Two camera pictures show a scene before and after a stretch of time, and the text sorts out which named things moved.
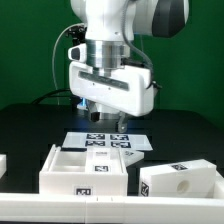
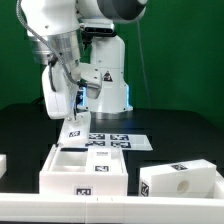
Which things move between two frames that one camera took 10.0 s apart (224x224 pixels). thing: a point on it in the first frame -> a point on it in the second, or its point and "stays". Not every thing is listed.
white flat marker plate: (130, 140) stays
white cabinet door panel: (103, 160) stays
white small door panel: (129, 156) -> (76, 130)
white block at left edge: (3, 164) stays
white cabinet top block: (182, 179) stays
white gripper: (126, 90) -> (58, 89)
